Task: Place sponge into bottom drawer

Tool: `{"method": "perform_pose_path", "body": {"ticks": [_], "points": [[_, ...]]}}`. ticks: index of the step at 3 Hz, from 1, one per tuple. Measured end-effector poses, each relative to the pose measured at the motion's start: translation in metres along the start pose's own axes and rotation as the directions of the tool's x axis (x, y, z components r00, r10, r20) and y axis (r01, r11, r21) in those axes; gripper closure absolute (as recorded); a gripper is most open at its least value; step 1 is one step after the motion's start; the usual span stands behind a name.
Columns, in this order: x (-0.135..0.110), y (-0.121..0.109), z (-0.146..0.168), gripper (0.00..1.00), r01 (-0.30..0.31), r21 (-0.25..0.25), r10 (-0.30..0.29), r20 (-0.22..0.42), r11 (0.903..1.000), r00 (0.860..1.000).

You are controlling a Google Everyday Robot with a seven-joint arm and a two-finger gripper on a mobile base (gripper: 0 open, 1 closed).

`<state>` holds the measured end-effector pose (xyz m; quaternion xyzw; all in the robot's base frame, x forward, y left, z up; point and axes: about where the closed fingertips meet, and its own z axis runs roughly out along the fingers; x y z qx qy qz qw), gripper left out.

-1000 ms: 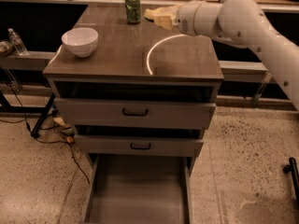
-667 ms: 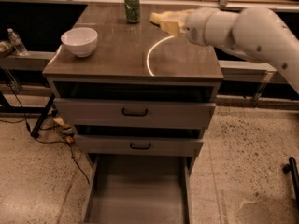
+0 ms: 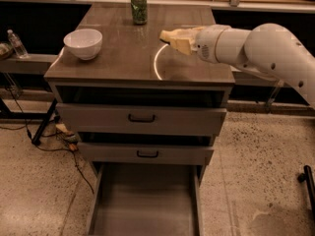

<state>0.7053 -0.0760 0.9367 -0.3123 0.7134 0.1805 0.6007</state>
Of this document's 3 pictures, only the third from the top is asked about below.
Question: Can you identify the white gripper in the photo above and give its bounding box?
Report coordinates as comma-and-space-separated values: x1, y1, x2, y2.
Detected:
170, 25, 229, 64

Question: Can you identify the yellow sponge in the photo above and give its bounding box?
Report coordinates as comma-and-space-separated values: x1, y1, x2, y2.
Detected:
159, 29, 183, 46

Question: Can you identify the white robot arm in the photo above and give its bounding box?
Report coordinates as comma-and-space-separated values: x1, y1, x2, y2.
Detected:
160, 24, 315, 107

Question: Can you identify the grey drawer cabinet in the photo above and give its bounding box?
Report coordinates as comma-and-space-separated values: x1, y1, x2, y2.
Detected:
43, 3, 236, 182

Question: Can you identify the top grey drawer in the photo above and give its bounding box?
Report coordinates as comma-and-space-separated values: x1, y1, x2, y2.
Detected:
57, 103, 226, 136

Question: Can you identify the middle grey drawer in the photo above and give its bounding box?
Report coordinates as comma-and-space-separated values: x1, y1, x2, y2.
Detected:
78, 143, 214, 165

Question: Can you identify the bottom open grey drawer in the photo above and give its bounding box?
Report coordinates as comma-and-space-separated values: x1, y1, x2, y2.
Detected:
86, 163, 204, 236

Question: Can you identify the green soda can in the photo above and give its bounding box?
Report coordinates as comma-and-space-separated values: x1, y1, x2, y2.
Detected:
131, 0, 148, 25

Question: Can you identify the white bowl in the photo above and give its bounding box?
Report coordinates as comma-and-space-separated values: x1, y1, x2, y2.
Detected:
63, 29, 102, 60

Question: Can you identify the clear plastic water bottle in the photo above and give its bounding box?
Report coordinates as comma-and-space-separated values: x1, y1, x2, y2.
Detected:
7, 29, 29, 59

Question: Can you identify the small dish on ledge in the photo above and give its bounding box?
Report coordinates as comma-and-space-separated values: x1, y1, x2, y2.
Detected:
0, 42, 13, 60

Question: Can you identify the black metal stand leg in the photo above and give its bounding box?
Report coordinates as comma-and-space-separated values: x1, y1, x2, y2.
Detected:
31, 99, 57, 146

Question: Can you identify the black chair base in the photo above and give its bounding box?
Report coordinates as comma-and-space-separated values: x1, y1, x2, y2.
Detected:
297, 165, 315, 218

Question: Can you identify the black floor cable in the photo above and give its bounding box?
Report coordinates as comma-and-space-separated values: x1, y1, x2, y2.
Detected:
0, 82, 95, 195

